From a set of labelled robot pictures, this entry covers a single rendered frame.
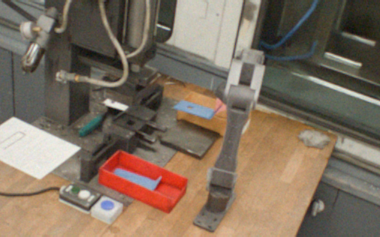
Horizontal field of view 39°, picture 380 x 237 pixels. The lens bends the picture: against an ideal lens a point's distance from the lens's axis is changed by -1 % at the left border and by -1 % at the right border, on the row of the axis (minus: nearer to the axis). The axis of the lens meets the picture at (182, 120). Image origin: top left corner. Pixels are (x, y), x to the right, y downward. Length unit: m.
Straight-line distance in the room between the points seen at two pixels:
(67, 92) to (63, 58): 0.12
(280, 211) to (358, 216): 0.74
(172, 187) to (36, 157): 0.45
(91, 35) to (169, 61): 0.77
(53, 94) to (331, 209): 1.28
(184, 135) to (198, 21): 0.59
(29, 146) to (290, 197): 0.88
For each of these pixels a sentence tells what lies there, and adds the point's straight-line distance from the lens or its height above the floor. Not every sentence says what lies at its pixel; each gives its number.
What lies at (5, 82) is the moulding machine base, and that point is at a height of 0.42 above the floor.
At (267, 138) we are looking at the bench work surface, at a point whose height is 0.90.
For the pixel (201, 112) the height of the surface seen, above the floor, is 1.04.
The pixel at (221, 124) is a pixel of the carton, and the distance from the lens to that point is 1.98.
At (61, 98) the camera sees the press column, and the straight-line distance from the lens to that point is 1.91.
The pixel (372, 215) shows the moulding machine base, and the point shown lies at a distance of 2.41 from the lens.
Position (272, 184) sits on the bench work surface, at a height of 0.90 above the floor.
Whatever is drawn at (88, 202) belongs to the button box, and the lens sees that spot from 1.60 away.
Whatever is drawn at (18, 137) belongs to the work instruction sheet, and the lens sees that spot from 1.91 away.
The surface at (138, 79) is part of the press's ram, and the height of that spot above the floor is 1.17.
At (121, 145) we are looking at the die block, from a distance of 1.80.
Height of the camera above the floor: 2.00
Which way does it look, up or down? 33 degrees down
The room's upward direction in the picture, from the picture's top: 9 degrees clockwise
